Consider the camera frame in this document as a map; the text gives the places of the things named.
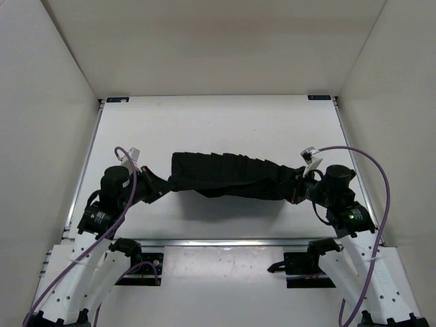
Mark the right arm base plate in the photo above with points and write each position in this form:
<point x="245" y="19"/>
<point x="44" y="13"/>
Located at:
<point x="301" y="271"/>

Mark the blue corner label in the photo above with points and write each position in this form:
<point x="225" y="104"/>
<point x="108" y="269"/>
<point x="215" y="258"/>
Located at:
<point x="319" y="97"/>
<point x="117" y="99"/>

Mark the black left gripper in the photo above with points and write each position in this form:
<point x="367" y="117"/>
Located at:
<point x="158" y="186"/>

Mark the left blue corner label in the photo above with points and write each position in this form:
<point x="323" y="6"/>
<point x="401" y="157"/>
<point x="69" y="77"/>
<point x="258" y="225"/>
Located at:
<point x="117" y="99"/>

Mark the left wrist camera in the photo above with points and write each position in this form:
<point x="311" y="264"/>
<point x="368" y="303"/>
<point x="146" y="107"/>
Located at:
<point x="128" y="161"/>

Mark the aluminium front rail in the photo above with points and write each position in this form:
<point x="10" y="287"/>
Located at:
<point x="179" y="242"/>

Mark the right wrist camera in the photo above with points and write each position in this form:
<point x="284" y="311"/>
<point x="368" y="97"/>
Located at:
<point x="311" y="159"/>

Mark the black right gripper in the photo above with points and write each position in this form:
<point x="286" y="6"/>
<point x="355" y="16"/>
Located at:
<point x="295" y="197"/>

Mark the black pleated skirt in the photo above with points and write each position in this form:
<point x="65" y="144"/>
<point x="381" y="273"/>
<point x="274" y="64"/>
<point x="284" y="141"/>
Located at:
<point x="213" y="176"/>

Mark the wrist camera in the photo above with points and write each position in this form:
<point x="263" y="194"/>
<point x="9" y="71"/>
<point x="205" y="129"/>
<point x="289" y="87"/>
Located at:
<point x="128" y="161"/>
<point x="311" y="159"/>

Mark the aluminium rail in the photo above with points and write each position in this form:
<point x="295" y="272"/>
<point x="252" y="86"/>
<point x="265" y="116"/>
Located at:
<point x="354" y="157"/>
<point x="73" y="203"/>
<point x="179" y="242"/>

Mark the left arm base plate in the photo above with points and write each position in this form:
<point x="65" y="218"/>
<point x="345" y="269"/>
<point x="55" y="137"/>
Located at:
<point x="146" y="269"/>

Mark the aluminium right side rail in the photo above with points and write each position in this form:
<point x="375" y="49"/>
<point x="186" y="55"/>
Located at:
<point x="354" y="157"/>

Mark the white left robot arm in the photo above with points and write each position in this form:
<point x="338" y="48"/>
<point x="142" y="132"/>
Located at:
<point x="98" y="261"/>

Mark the aluminium left side rail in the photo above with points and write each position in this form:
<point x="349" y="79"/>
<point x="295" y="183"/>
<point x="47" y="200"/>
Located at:
<point x="73" y="203"/>

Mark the right blue corner label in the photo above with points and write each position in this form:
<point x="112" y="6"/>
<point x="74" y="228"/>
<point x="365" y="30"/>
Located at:
<point x="319" y="97"/>

